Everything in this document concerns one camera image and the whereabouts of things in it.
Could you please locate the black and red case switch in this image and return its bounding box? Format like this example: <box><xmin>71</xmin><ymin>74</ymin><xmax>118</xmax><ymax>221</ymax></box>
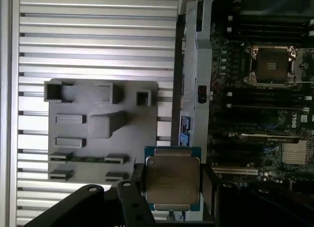
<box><xmin>197</xmin><ymin>85</ymin><xmax>208</xmax><ymax>104</ymax></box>

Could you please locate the open PC case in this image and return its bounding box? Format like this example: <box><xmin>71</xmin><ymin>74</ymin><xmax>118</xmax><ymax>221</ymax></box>
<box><xmin>171</xmin><ymin>0</ymin><xmax>314</xmax><ymax>227</ymax></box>

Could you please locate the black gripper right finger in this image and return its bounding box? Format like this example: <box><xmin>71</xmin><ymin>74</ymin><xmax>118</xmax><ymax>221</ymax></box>
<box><xmin>200</xmin><ymin>164</ymin><xmax>314</xmax><ymax>227</ymax></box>

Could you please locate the silver finned heatsink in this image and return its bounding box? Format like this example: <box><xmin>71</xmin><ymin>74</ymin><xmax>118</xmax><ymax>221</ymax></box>
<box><xmin>281</xmin><ymin>140</ymin><xmax>311</xmax><ymax>164</ymax></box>

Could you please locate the blue case sticker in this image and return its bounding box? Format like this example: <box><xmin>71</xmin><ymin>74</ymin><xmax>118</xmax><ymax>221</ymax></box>
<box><xmin>180</xmin><ymin>115</ymin><xmax>192</xmax><ymax>132</ymax></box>
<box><xmin>179</xmin><ymin>133</ymin><xmax>192</xmax><ymax>147</ymax></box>

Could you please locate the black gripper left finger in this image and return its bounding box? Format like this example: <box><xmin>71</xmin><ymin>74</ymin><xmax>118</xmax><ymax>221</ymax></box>
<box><xmin>23</xmin><ymin>162</ymin><xmax>157</xmax><ymax>227</ymax></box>

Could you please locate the grey plastic parts rack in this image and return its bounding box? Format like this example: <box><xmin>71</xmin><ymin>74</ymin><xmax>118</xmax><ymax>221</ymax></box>
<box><xmin>43</xmin><ymin>78</ymin><xmax>159</xmax><ymax>185</ymax></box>

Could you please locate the dark PC motherboard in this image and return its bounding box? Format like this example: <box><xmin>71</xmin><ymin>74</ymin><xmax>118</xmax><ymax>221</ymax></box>
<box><xmin>208</xmin><ymin>0</ymin><xmax>314</xmax><ymax>188</ymax></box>

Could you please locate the black graphics card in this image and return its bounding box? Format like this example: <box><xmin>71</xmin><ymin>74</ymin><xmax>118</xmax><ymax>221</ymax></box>
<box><xmin>238</xmin><ymin>132</ymin><xmax>301</xmax><ymax>143</ymax></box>

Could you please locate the silver CPU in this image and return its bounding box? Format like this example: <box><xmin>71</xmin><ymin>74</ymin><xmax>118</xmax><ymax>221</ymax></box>
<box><xmin>144</xmin><ymin>145</ymin><xmax>202</xmax><ymax>212</ymax></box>

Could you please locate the black RAM slot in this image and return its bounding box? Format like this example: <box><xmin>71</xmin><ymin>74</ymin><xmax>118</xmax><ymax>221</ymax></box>
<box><xmin>227</xmin><ymin>14</ymin><xmax>309</xmax><ymax>22</ymax></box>
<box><xmin>227</xmin><ymin>27</ymin><xmax>309</xmax><ymax>34</ymax></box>
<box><xmin>227</xmin><ymin>91</ymin><xmax>310</xmax><ymax>98</ymax></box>
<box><xmin>227</xmin><ymin>103</ymin><xmax>310</xmax><ymax>110</ymax></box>

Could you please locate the CPU socket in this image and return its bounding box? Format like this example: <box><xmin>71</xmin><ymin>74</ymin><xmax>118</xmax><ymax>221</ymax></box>
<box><xmin>242</xmin><ymin>44</ymin><xmax>302</xmax><ymax>87</ymax></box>

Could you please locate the white expansion slot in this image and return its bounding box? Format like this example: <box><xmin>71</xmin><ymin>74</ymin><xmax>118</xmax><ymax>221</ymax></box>
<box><xmin>211</xmin><ymin>166</ymin><xmax>259</xmax><ymax>176</ymax></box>

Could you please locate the green RAM stick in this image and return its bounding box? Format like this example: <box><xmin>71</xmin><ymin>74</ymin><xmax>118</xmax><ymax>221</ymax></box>
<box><xmin>49</xmin><ymin>156</ymin><xmax>123</xmax><ymax>163</ymax></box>

